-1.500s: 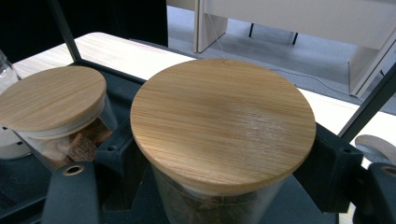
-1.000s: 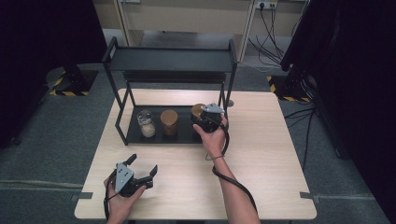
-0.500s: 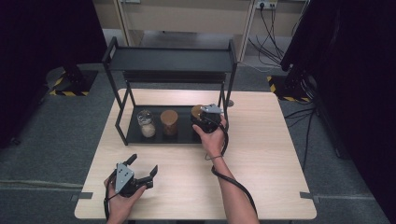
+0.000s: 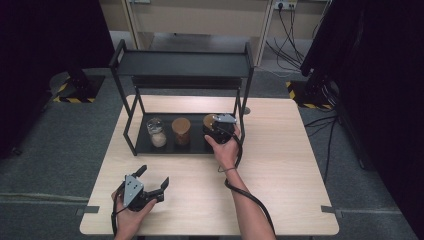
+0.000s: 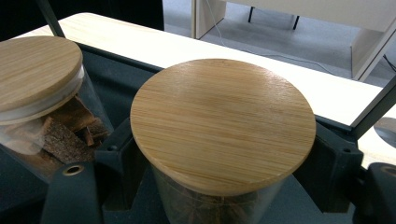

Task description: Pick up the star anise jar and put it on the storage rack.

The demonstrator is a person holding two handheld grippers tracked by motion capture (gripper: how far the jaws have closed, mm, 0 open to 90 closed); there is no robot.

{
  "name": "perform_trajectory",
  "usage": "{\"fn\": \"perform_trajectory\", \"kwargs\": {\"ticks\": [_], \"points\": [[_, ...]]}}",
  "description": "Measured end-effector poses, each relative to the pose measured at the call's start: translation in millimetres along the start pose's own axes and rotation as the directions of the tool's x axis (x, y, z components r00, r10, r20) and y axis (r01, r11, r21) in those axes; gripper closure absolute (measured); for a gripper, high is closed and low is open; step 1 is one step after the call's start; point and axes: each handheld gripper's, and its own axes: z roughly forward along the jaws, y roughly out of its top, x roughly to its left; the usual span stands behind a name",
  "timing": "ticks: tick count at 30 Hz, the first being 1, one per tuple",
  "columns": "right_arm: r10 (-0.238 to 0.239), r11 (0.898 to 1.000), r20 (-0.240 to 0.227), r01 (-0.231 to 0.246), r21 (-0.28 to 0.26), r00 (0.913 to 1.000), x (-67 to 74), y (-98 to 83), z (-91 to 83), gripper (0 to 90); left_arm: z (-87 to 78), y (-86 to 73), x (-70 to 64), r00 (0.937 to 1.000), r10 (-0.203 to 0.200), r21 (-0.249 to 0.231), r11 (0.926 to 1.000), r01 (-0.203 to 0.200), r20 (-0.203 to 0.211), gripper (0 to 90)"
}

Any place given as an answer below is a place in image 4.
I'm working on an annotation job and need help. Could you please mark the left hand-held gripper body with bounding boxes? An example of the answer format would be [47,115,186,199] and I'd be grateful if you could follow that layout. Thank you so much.
[116,173,166,213]

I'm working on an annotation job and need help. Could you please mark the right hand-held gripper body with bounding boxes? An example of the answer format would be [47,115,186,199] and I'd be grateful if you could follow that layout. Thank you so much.
[202,113,238,145]

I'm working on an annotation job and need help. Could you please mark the glass jar with wooden lid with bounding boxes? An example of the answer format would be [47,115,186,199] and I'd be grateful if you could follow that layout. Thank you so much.
[170,116,193,147]
[202,113,220,132]

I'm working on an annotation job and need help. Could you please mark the glass jar with silver lid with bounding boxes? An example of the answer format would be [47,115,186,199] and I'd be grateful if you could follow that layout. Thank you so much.
[145,116,169,149]

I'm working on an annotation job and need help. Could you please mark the black metal shelf rack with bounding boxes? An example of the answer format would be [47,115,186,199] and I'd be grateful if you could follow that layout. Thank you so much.
[108,38,256,158]

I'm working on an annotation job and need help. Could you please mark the person's right hand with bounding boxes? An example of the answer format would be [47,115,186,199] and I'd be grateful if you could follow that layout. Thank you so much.
[204,124,242,172]

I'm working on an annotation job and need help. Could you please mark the person's left hand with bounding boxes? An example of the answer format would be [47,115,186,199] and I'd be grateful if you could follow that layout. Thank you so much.
[111,189,158,240]

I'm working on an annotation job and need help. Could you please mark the striped black stand base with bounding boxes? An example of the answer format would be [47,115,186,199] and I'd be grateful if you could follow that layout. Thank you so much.
[49,66,106,105]
[285,72,335,111]

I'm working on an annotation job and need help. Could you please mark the white power strip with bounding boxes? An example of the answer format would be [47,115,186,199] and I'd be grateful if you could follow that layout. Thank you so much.
[273,0,299,11]

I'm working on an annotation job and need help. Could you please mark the black curtain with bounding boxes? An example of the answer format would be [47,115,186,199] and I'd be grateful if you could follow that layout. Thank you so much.
[299,0,424,240]
[0,0,115,160]

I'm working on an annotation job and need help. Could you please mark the left hand-held gripper cable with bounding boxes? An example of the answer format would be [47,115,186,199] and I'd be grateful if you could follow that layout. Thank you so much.
[110,191,129,238]

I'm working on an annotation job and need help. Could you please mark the hand-held gripper cable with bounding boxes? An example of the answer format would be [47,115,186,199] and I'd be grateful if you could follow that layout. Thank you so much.
[110,191,129,238]
[223,132,278,238]

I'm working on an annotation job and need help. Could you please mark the right hand-held gripper cable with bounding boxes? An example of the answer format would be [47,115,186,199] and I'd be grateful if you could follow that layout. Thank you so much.
[223,132,278,238]

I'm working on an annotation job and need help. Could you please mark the black cable bundle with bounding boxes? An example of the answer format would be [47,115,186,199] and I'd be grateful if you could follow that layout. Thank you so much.
[265,5,332,73]

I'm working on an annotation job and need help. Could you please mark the black floor cables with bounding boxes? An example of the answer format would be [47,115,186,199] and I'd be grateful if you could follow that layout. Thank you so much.
[303,112,340,185]

